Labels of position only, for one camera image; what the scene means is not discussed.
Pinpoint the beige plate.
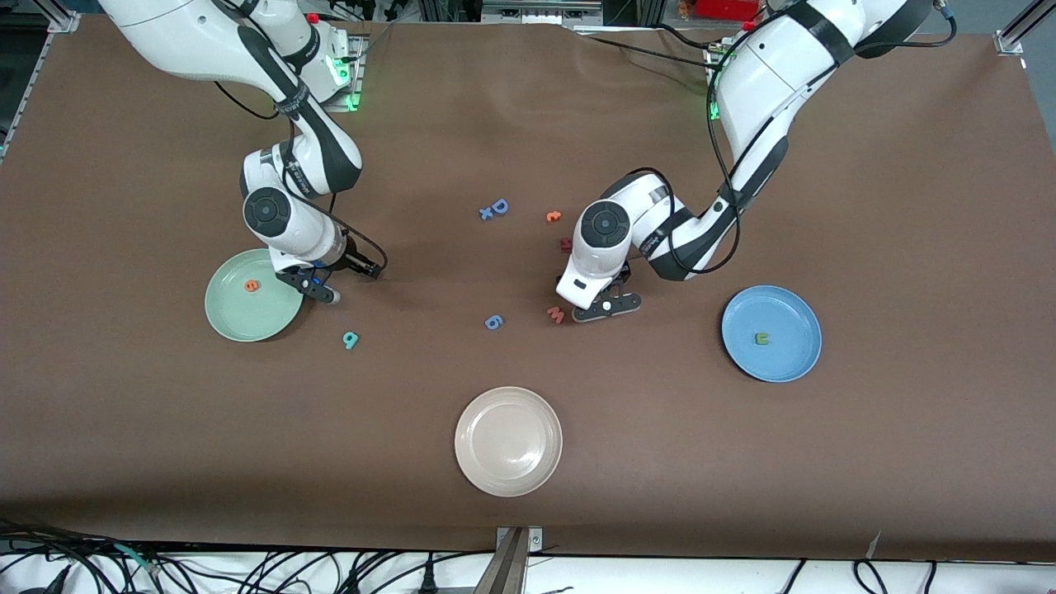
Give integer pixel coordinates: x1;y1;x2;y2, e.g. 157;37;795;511
455;386;563;497

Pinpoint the light green plate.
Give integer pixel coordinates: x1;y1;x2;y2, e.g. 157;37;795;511
204;248;305;343

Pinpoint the metal table bracket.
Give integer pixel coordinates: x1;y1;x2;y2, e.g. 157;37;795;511
474;526;544;594

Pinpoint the brown table cover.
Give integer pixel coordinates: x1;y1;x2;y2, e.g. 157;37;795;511
0;16;1056;563

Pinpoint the black table cable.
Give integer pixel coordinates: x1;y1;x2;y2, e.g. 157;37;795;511
576;31;727;75

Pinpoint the blue plate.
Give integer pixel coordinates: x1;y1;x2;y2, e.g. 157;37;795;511
721;285;823;383

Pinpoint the teal cable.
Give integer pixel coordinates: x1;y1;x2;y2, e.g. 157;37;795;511
114;543;159;576

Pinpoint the aluminium corner post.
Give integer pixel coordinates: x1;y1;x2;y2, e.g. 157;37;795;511
994;0;1056;57
33;0;80;34

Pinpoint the red box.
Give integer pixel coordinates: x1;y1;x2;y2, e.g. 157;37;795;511
695;0;764;21

